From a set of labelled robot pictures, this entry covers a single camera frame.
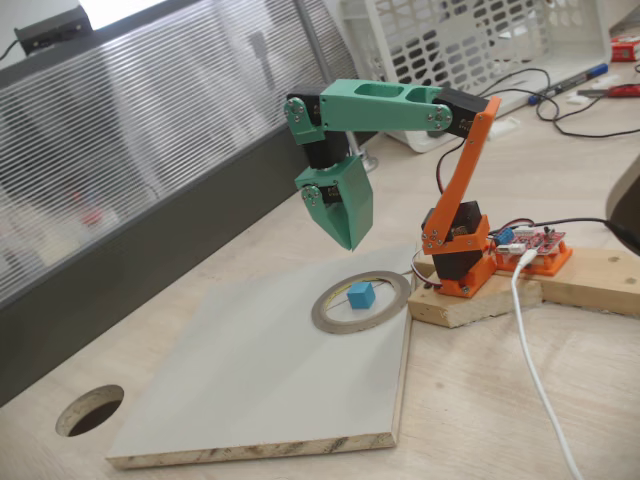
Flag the base servo wire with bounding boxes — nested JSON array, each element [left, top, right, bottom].
[[407, 248, 445, 292]]

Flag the white USB cable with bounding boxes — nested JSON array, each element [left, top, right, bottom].
[[509, 249, 585, 480]]

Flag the red-handled pliers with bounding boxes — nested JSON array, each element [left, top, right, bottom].
[[577, 83, 640, 100]]

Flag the ribbed translucent desk partition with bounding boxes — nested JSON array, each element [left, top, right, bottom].
[[0, 0, 362, 407]]

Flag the shoulder servo wire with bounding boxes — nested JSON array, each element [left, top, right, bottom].
[[435, 137, 472, 195]]

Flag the grey ring of tape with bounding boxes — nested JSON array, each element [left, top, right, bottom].
[[310, 271, 411, 335]]

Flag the dark blurred rounded object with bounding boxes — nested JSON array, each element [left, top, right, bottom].
[[604, 153, 640, 251]]

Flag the black power cable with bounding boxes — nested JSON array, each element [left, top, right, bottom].
[[529, 216, 640, 251]]

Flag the metal partition foot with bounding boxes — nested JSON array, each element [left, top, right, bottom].
[[349, 130, 381, 174]]

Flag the black marker pen blue cap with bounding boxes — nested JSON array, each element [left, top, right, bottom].
[[528, 62, 611, 106]]

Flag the small red box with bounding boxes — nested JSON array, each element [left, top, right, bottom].
[[609, 37, 640, 64]]

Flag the red controller circuit board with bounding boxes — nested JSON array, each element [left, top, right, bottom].
[[487, 224, 569, 257]]

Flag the white plastic crate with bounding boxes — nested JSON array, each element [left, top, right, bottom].
[[339, 0, 613, 154]]

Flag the wooden plank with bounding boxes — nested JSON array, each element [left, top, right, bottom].
[[537, 243, 640, 317]]

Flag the blue cube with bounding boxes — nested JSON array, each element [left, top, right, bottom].
[[347, 281, 376, 310]]

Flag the black box device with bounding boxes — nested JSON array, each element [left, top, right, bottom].
[[13, 4, 94, 54]]

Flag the white plastic block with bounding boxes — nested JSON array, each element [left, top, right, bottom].
[[487, 115, 521, 139]]

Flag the wooden base block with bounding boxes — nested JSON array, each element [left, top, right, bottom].
[[407, 254, 545, 330]]

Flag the grey chipboard panel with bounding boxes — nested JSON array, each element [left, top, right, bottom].
[[104, 244, 419, 470]]

